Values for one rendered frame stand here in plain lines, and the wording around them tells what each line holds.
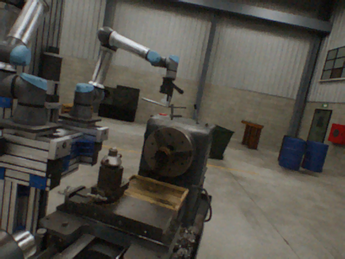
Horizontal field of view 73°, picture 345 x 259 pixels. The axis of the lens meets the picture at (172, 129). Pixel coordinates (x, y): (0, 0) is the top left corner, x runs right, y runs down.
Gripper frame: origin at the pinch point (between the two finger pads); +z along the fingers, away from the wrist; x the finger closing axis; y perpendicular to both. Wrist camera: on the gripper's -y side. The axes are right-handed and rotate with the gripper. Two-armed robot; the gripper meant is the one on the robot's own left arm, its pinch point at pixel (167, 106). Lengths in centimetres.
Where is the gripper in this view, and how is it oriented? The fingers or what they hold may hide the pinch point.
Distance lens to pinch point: 167.9
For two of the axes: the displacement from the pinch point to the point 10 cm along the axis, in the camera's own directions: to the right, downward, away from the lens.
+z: -1.9, 9.7, 1.3
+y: -9.5, -2.2, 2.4
